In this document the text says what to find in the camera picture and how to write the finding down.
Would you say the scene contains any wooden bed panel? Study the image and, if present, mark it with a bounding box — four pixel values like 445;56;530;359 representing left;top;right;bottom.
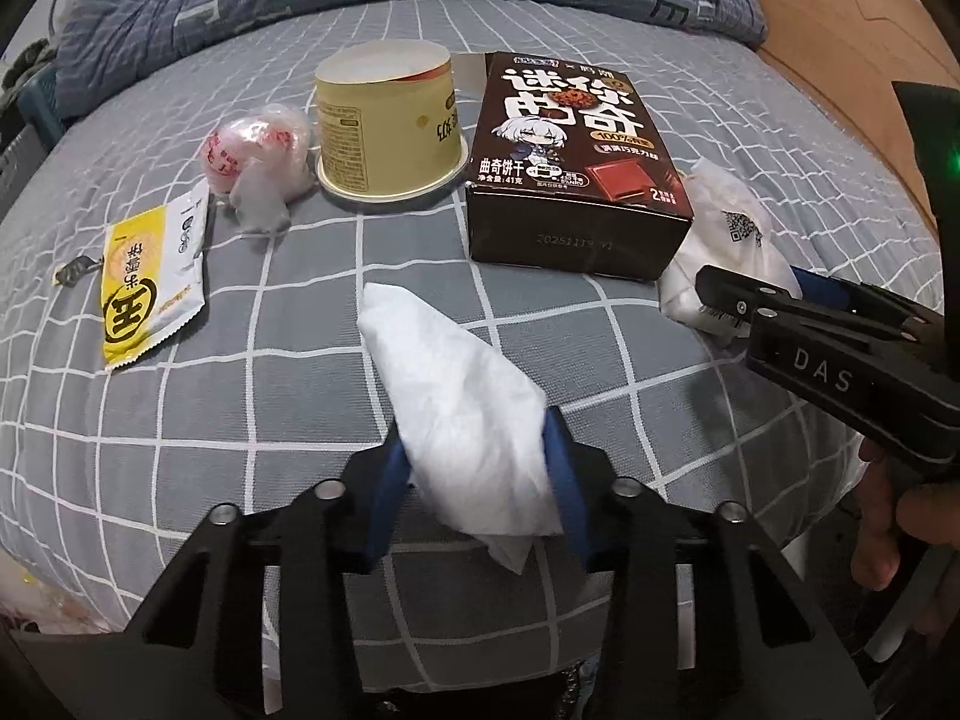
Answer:
735;0;960;241

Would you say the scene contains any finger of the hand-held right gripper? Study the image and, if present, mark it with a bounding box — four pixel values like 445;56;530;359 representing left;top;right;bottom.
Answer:
694;264;807;335
787;266;946;323

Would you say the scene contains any white plastic bag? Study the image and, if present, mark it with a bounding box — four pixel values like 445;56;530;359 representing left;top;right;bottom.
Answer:
658;157;803;350

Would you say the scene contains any person's right hand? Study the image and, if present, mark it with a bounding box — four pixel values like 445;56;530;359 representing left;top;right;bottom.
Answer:
851;435;960;593

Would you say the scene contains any grey checked bed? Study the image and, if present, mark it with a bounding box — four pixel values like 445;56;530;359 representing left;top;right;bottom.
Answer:
0;0;946;683

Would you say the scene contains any yellow paper cup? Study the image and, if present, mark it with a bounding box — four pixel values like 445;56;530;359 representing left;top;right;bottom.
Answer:
313;41;470;202

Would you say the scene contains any dark brown cookie box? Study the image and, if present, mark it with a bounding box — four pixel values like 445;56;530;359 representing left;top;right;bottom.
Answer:
463;51;695;282

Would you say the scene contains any yellow white sachet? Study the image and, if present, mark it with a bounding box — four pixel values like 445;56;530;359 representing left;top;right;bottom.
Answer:
100;178;212;370

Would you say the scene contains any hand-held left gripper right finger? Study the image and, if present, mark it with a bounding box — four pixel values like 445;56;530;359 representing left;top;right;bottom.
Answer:
544;405;848;698

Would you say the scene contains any yellow plastic bag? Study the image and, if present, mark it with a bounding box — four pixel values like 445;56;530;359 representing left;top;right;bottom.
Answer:
0;547;98;638

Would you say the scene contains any clear red printed plastic bag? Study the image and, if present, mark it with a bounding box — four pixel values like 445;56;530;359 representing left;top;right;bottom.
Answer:
201;101;314;233

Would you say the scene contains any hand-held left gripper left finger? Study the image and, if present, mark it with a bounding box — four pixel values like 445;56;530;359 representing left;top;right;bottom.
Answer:
124;435;413;698

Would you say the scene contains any white tissue paper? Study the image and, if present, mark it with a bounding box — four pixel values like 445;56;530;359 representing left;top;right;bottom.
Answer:
356;281;567;571

